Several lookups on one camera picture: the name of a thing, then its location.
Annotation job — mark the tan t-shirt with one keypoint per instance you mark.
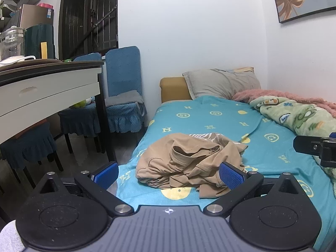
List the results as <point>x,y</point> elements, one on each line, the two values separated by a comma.
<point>183,162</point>

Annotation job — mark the tall blue covered chair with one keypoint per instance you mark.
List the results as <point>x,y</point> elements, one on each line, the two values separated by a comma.
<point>123,73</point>

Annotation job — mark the grey pillow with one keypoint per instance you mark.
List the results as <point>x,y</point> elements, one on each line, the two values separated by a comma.
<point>220,84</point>

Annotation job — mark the white table with dark top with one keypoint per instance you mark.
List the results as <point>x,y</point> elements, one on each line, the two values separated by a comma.
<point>52,84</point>

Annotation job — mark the blue and yellow pillow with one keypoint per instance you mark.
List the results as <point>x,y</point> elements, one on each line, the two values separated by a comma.
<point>241,69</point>

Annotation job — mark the silver fridge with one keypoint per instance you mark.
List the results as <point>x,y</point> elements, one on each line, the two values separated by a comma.
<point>34,15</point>

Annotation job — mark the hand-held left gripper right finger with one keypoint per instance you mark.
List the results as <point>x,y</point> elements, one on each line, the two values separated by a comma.
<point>231,176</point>

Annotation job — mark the pink container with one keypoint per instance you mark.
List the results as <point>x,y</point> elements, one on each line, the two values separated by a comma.
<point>46,5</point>

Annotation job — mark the pink fluffy blanket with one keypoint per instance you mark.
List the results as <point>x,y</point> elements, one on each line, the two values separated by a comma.
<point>288,95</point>

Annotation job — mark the green cartoon blanket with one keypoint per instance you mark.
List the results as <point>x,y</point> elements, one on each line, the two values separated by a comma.
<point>296,115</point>

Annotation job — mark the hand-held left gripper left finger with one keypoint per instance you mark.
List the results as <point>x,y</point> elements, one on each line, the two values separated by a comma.
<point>106,175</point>

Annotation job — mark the person's grey clothing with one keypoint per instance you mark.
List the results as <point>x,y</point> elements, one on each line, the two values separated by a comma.
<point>9,237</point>

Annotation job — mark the grey cloth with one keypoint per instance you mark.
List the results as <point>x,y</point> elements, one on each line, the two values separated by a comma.
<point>123,98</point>

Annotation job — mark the dark teal covered chair back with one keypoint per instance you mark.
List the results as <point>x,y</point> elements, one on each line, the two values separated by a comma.
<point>39,39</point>

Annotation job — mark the dark grilled door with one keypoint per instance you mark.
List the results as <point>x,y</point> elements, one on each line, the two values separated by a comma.
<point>86,18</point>

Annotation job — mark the blue smiley bed sheet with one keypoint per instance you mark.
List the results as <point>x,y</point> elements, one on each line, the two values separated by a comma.
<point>210,120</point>

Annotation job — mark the dark blue covered chair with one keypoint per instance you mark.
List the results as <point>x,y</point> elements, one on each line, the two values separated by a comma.
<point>26,144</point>

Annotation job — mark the yellow bed headboard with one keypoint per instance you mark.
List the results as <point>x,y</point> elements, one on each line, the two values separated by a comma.
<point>174,89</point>

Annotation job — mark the glass kettle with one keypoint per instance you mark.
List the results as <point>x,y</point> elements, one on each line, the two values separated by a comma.
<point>11,42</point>

